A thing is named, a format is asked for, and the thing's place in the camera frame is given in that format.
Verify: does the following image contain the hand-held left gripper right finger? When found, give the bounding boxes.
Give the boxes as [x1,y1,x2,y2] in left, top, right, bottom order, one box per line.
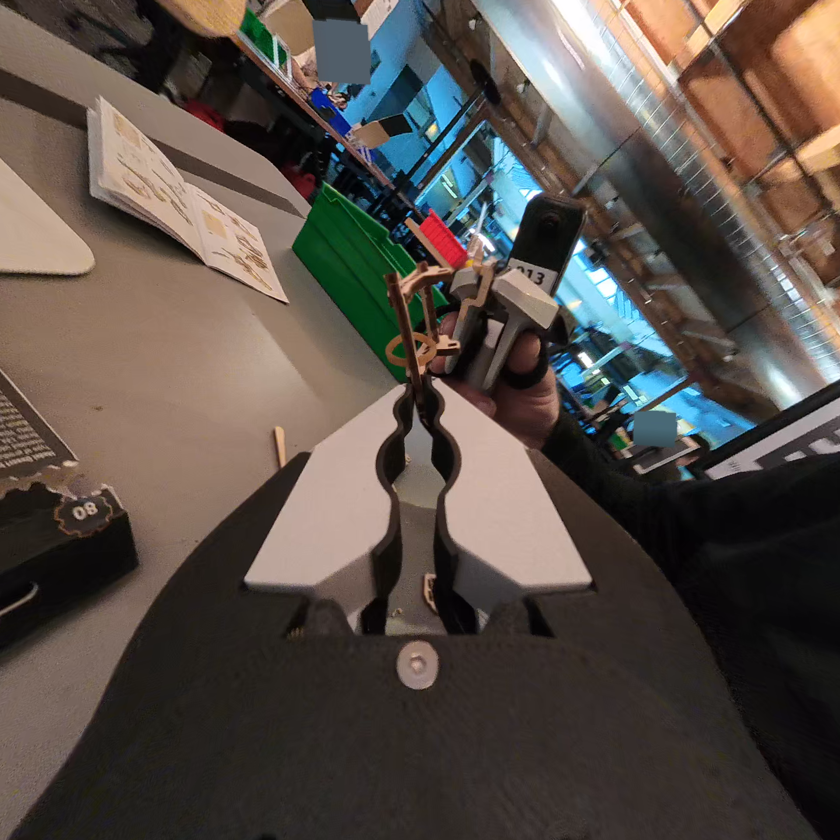
[428,379,593,634]

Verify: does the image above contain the silver ventilation duct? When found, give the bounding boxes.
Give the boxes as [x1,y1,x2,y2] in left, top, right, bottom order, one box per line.
[472,0,840,409]

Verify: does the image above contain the wooden workbench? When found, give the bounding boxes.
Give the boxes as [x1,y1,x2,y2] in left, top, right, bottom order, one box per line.
[233,26,455,266]

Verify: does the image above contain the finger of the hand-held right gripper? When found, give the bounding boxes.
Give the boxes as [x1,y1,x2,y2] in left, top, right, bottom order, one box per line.
[467,270,560,389]
[430,266,487,376]

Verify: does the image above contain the blue storage bin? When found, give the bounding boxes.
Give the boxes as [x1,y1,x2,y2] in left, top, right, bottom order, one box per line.
[310,87,353,133]

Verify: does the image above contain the instruction booklet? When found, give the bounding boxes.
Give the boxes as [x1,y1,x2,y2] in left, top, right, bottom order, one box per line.
[87,96,290,305]

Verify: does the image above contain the person's right hand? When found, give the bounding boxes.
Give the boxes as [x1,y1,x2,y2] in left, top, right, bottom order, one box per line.
[430,311,563,452]

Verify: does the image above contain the wooden lattice assembly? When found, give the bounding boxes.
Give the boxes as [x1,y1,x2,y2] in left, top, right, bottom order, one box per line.
[384,262,462,431]

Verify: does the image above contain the stacked green plastic bins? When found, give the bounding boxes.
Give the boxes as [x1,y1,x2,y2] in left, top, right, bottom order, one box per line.
[292,182,455,383]

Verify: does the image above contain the red plastic bin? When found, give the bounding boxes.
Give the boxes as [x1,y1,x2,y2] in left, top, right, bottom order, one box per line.
[419,210,465,265]

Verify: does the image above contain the person's black clothing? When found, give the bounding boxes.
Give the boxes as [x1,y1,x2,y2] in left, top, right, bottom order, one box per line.
[591,453,840,840]

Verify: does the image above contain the pale wooden hook part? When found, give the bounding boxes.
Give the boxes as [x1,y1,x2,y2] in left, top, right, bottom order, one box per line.
[459,256,503,317]

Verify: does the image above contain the black framed white sign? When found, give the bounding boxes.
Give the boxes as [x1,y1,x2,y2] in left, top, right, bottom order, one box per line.
[701,387,840,481]

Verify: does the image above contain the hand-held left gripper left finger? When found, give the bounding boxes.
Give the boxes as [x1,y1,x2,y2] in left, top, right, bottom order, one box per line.
[244,382,416,634]

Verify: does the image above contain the black product box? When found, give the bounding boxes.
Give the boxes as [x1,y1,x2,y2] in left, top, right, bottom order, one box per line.
[0,367,140,652]

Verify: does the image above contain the person's right forearm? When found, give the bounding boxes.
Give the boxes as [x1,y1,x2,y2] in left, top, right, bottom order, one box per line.
[541,413,723,532]

